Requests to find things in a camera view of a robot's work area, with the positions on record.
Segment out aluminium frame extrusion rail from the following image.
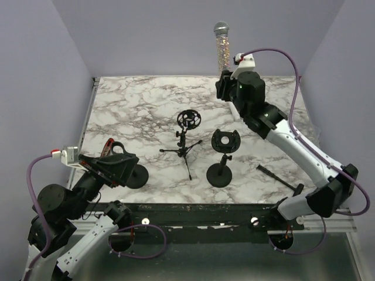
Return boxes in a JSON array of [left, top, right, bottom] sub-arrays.
[[61, 203, 354, 273]]

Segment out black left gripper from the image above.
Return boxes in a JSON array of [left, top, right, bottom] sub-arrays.
[[69, 153, 139, 219]]

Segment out black clip round-base stand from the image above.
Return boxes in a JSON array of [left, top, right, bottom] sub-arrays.
[[110, 140, 149, 189]]

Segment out white foam-head microphone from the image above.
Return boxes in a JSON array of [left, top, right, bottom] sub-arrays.
[[229, 103, 241, 121]]

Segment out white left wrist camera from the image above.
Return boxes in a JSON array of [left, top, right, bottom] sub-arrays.
[[50, 146, 86, 170]]

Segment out black round-base shock-mount stand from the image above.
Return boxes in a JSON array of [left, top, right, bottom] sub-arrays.
[[206, 129, 241, 188]]

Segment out black T-handle tool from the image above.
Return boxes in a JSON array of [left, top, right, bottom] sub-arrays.
[[257, 165, 304, 197]]

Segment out black tripod microphone stand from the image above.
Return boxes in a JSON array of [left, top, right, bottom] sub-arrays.
[[159, 109, 202, 180]]

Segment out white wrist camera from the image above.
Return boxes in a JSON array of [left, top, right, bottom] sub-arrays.
[[230, 53, 255, 80], [50, 146, 86, 170]]

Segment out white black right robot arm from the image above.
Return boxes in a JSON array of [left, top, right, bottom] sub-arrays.
[[216, 70, 359, 229]]

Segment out black robot mounting base rail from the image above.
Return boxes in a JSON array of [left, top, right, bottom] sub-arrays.
[[96, 203, 305, 244]]

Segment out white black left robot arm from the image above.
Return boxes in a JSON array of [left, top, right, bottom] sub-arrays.
[[22, 149, 139, 280]]

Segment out copper body mesh microphone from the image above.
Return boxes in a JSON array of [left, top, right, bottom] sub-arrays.
[[213, 21, 230, 74]]

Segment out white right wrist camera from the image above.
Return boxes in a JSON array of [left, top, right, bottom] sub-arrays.
[[230, 53, 255, 80]]

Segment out red handled pliers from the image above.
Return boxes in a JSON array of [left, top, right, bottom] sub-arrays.
[[100, 138, 114, 157]]

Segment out clear plastic screw box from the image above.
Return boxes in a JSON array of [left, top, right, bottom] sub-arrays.
[[292, 107, 319, 146]]

